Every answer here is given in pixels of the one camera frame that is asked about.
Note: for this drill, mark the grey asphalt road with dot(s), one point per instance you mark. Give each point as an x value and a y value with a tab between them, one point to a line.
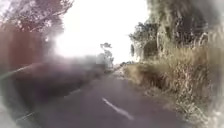
93	115

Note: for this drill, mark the group of dark trees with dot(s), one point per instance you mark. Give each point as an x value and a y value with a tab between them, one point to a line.
175	23

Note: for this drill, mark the dry grass bank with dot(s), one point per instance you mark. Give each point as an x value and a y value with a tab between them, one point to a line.
188	75

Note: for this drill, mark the leafy tree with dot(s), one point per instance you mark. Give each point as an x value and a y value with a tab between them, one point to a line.
33	13

